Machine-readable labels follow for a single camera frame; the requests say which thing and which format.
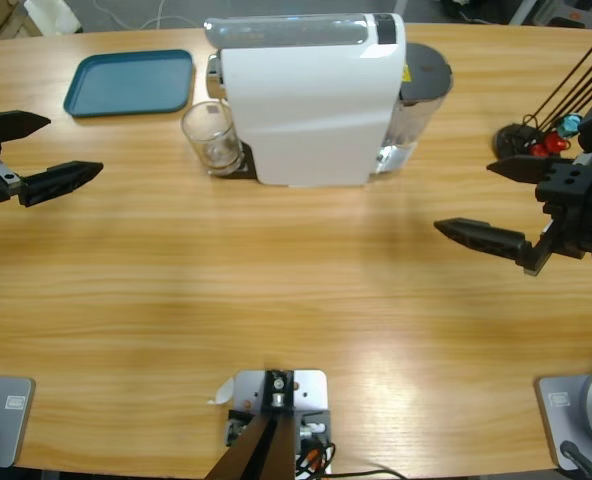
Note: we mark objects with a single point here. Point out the dark camera post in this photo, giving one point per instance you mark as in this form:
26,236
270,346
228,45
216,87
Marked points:
261,450

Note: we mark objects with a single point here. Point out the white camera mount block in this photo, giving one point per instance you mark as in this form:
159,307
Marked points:
311,390

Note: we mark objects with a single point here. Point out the black office chair base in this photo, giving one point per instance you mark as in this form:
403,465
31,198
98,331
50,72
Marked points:
471,10

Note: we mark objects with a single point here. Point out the clear water tank black lid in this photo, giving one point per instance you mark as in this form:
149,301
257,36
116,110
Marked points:
426,70

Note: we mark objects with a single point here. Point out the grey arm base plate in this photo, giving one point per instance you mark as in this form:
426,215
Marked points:
556,420
11,425

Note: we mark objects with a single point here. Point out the black capsule holder with rods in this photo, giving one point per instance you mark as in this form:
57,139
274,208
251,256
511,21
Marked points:
513,140

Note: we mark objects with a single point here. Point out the teal coffee capsule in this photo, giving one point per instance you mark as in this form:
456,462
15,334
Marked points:
571,125

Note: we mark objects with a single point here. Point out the white paper tab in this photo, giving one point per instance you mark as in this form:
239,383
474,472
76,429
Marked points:
223,392

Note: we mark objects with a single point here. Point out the grey coffee machine lid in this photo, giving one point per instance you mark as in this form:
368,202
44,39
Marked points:
286,30

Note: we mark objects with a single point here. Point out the white foam block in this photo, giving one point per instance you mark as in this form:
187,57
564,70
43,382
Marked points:
51,15

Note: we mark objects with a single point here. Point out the clear glass cup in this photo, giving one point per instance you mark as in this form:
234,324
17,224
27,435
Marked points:
208,130

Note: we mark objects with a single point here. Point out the red coffee capsule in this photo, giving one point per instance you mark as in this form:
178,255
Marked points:
557,143
538,150

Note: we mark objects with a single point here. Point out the white capsule coffee machine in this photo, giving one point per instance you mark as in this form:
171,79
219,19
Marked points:
306,110

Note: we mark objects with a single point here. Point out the dark equipment with orange part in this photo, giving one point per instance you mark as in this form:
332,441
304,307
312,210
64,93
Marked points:
576,12

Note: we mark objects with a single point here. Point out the teal plastic serving tray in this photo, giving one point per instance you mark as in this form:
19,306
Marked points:
131,85

